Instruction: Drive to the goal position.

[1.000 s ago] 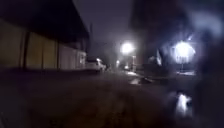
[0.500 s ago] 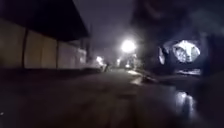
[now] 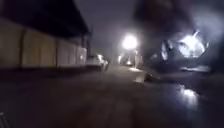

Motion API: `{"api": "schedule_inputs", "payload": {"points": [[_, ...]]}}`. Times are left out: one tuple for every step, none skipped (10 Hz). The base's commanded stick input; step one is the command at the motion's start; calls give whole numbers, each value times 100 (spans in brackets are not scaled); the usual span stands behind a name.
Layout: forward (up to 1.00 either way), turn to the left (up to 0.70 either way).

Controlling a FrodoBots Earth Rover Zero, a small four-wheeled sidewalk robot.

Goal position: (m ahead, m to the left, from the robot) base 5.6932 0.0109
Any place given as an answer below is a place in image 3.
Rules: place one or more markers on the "white car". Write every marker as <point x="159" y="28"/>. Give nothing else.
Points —
<point x="96" y="61"/>

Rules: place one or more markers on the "street lamp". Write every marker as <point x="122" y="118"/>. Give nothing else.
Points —
<point x="129" y="42"/>

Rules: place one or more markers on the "dark asphalt road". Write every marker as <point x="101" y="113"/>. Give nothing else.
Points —
<point x="100" y="100"/>

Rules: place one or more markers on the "dark roadside verge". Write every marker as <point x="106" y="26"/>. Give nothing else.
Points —
<point x="196" y="80"/>

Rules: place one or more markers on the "building with dark roof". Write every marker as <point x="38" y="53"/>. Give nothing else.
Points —
<point x="40" y="16"/>

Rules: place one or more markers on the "pale long wall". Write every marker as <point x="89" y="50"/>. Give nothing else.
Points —
<point x="36" y="50"/>

